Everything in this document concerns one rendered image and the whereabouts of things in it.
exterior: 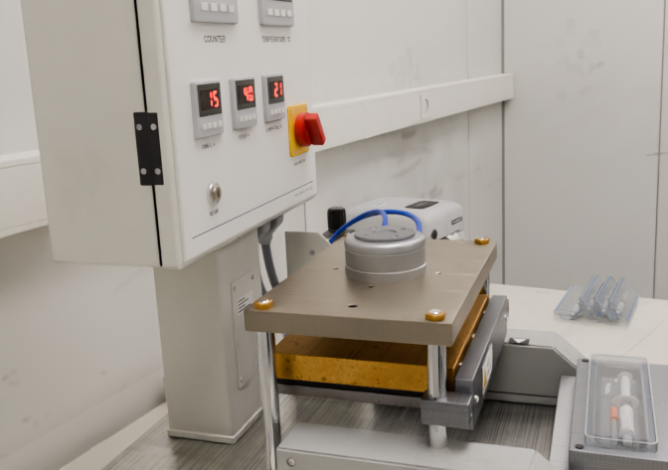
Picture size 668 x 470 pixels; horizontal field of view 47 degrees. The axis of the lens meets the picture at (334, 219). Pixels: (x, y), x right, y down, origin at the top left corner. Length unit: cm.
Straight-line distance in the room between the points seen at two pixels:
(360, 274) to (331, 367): 9
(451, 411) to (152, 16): 39
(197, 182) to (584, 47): 263
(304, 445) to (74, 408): 65
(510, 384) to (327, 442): 29
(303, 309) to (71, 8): 31
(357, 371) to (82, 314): 65
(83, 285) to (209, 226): 58
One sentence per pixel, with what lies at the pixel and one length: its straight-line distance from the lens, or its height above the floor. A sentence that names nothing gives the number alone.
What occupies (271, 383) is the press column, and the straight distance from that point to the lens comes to 69.
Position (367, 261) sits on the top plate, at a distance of 72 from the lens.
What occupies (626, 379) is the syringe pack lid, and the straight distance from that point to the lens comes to 80.
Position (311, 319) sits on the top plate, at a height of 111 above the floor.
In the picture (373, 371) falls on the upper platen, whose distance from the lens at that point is 69.
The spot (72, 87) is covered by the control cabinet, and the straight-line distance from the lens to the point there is 68.
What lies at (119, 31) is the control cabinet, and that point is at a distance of 65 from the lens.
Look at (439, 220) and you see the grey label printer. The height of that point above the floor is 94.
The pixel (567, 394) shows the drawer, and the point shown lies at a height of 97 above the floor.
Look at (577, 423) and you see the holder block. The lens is 73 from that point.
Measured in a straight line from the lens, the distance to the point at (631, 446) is 69.
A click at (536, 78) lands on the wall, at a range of 323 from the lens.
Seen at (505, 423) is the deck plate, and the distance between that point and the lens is 87.
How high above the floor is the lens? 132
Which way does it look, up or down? 12 degrees down
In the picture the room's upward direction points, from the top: 3 degrees counter-clockwise
